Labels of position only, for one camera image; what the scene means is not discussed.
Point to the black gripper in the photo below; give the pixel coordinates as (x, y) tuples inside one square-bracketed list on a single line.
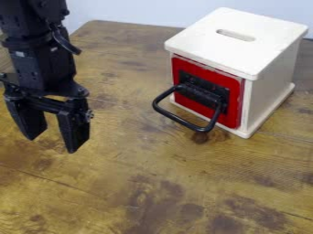
[(42, 86)]

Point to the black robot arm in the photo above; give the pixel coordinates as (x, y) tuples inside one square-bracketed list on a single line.
[(32, 22)]

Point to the black metal drawer handle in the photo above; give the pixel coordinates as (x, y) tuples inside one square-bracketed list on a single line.
[(201, 98)]

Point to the red drawer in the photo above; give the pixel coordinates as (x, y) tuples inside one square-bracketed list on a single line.
[(194, 72)]

